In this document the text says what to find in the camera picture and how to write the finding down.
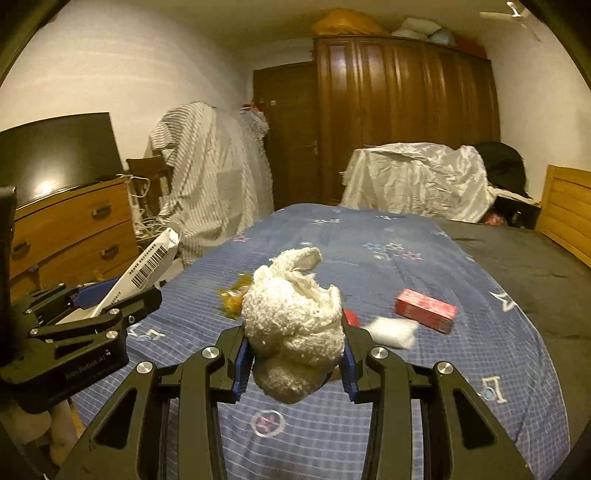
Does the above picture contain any white barcode paper packet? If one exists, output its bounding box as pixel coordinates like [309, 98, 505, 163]
[60, 226, 181, 326]

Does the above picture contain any dark grey bedsheet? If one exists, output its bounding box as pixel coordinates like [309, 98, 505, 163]
[434, 217, 591, 444]

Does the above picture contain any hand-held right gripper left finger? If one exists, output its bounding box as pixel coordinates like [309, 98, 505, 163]
[69, 323, 254, 480]

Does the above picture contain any person's left hand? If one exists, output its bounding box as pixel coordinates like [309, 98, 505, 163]
[7, 399, 77, 464]

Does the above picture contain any blue checked star bedsheet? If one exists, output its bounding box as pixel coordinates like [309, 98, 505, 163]
[69, 203, 571, 480]

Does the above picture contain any white crumpled sheet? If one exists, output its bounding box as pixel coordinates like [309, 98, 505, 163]
[341, 142, 495, 223]

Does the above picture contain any orange plastic wrapper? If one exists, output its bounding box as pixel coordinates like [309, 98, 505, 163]
[217, 272, 254, 319]

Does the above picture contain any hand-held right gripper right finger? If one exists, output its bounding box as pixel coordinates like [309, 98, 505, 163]
[339, 309, 532, 480]

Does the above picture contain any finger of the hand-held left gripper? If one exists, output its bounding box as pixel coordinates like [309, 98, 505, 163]
[16, 281, 116, 324]
[28, 287, 163, 344]

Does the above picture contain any dark wooden wardrobe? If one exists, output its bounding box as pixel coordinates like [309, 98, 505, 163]
[314, 36, 502, 204]

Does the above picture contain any wooden chair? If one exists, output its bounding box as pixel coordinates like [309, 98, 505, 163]
[126, 154, 174, 217]

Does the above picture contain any orange plastic bag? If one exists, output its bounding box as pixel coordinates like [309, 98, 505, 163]
[313, 8, 389, 37]

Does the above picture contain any tangle of white cables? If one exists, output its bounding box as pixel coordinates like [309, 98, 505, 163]
[117, 173, 185, 241]

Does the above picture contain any white ceiling fan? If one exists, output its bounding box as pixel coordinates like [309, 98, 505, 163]
[479, 0, 543, 42]

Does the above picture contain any black television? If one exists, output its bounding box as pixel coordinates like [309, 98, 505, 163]
[0, 112, 124, 208]

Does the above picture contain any black bedside table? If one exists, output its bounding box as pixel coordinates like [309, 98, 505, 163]
[496, 194, 541, 229]

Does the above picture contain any white fluffy towel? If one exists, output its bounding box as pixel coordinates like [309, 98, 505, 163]
[241, 247, 346, 406]

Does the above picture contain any grey striped cloth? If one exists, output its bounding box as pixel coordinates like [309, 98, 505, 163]
[148, 102, 275, 266]

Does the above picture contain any dark wooden door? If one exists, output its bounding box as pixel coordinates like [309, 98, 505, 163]
[253, 62, 324, 208]

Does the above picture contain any pile of pale pillows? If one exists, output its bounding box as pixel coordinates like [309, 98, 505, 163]
[392, 17, 455, 44]

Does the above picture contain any black clothing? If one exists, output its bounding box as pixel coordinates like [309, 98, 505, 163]
[475, 142, 532, 199]

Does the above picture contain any wooden dresser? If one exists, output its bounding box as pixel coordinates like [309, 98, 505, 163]
[9, 178, 139, 296]

